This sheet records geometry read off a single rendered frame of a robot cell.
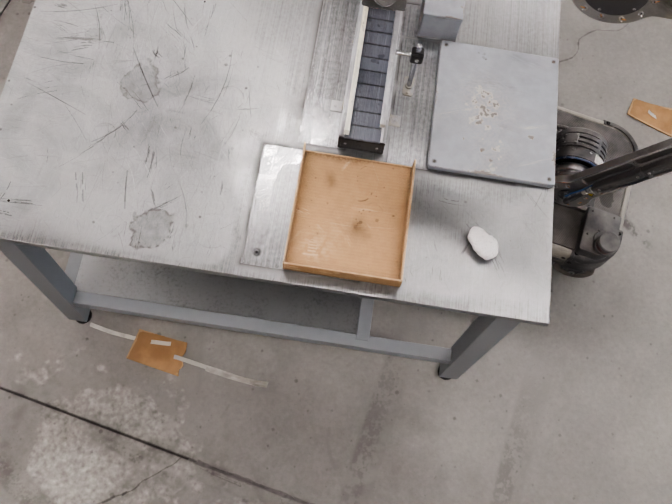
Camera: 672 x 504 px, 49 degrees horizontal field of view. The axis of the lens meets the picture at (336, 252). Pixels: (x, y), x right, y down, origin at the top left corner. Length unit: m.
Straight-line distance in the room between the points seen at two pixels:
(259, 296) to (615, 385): 1.21
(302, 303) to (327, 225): 0.61
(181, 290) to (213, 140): 0.65
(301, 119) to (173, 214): 0.38
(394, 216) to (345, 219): 0.11
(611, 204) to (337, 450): 1.19
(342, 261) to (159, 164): 0.48
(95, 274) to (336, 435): 0.89
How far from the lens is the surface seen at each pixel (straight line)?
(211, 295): 2.23
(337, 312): 2.21
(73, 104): 1.85
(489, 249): 1.65
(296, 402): 2.37
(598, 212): 2.47
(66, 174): 1.76
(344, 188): 1.68
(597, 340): 2.63
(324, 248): 1.62
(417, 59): 1.73
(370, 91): 1.76
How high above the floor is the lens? 2.34
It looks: 69 degrees down
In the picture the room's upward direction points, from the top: 11 degrees clockwise
